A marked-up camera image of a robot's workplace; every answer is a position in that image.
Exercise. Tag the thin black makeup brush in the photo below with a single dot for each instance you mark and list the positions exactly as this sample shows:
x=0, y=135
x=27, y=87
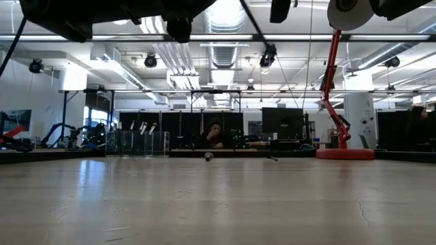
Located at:
x=272, y=158

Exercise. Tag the black background robot arm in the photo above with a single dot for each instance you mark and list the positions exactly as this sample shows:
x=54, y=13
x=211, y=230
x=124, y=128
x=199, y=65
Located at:
x=92, y=136

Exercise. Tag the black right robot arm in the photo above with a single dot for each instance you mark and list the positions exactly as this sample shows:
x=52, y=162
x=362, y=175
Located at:
x=402, y=8

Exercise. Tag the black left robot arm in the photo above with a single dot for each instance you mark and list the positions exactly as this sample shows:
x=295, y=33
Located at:
x=68, y=17

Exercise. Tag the thick black makeup brush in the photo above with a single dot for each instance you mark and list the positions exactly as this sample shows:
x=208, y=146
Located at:
x=208, y=156

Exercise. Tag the overhead light bar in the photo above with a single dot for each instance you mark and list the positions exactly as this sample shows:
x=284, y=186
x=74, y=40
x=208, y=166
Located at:
x=257, y=37

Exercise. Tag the black ceiling spotlight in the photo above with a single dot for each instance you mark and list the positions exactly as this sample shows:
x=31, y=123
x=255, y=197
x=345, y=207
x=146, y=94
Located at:
x=392, y=62
x=150, y=61
x=35, y=66

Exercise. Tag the large black monitor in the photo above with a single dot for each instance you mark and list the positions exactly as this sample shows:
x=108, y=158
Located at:
x=282, y=122

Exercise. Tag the black partition panels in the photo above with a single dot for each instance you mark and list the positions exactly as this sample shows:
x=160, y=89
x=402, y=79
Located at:
x=173, y=126

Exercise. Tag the clear acrylic brush organizer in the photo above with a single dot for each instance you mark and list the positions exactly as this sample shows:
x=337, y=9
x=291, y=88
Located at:
x=160, y=144

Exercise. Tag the white building column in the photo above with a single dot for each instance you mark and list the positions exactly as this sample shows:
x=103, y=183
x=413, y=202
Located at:
x=357, y=129

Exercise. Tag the red desk lamp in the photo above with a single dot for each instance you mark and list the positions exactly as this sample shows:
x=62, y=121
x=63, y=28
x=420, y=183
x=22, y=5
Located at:
x=344, y=154

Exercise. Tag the red background robot part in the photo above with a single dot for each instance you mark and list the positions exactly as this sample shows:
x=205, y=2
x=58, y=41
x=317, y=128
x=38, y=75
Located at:
x=15, y=131

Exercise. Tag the black hanging overhead camera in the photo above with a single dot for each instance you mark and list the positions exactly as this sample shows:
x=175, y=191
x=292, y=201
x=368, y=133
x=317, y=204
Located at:
x=268, y=56

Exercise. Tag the silver ventilation duct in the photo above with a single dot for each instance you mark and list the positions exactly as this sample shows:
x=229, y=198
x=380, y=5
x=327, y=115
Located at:
x=225, y=54

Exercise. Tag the black metal gantry frame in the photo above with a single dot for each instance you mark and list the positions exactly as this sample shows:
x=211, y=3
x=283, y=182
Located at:
x=64, y=115

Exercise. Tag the dark wall screen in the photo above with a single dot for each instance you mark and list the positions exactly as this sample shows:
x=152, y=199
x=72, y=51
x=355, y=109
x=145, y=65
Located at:
x=18, y=117

